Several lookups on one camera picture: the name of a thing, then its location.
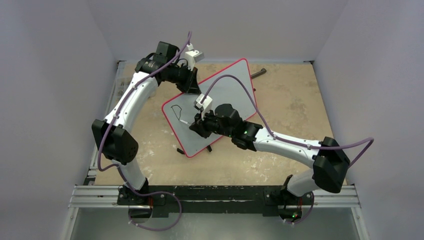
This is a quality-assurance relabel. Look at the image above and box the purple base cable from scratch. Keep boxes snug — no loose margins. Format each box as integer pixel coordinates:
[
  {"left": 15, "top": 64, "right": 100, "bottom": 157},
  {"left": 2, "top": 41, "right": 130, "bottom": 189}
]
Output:
[
  {"left": 282, "top": 192, "right": 316, "bottom": 226},
  {"left": 128, "top": 191, "right": 183, "bottom": 232}
]

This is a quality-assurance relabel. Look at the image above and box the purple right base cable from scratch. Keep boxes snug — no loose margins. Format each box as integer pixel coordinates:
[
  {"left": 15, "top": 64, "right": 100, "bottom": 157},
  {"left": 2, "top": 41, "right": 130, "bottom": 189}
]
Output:
[{"left": 282, "top": 192, "right": 316, "bottom": 226}]

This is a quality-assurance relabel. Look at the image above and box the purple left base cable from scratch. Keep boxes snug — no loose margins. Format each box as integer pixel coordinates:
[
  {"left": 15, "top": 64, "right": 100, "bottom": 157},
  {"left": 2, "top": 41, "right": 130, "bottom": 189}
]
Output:
[{"left": 128, "top": 191, "right": 183, "bottom": 232}]

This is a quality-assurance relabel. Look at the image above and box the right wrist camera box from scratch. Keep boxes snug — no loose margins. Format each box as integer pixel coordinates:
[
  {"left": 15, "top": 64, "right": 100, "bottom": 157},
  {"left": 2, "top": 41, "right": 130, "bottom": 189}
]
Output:
[{"left": 194, "top": 93, "right": 213, "bottom": 119}]

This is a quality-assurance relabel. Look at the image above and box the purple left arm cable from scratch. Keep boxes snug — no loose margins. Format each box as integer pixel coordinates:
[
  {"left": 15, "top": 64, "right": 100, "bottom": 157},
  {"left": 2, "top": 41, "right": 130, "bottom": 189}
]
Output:
[{"left": 96, "top": 31, "right": 193, "bottom": 198}]

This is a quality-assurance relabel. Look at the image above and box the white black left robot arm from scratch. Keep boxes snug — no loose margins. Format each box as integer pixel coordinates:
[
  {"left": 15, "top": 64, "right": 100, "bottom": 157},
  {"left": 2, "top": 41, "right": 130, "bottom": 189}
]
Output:
[{"left": 91, "top": 41, "right": 204, "bottom": 205}]

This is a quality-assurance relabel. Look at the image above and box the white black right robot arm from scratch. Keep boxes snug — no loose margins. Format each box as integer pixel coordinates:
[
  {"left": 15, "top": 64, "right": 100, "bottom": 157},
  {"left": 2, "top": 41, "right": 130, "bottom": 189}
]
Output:
[{"left": 189, "top": 103, "right": 351, "bottom": 204}]

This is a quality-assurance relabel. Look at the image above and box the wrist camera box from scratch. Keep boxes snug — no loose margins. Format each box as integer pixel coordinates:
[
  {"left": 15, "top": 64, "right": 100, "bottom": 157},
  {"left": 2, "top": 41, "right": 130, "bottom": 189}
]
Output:
[
  {"left": 184, "top": 50, "right": 205, "bottom": 71},
  {"left": 194, "top": 93, "right": 213, "bottom": 119}
]

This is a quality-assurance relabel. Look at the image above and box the pink framed whiteboard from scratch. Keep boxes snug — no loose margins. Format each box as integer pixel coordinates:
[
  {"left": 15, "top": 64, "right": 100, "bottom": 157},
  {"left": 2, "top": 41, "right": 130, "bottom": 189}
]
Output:
[{"left": 161, "top": 58, "right": 257, "bottom": 158}]

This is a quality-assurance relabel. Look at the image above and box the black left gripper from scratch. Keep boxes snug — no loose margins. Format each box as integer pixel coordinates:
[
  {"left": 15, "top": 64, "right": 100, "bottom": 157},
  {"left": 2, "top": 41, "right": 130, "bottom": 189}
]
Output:
[{"left": 167, "top": 63, "right": 201, "bottom": 95}]

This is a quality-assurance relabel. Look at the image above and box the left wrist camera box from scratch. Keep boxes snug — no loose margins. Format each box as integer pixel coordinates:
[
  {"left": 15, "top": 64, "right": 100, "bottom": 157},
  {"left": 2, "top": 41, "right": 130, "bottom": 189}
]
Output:
[{"left": 184, "top": 50, "right": 205, "bottom": 71}]

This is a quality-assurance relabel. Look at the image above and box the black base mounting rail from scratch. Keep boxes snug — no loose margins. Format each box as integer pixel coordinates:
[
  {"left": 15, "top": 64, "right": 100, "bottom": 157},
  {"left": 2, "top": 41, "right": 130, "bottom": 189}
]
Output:
[{"left": 116, "top": 184, "right": 313, "bottom": 220}]

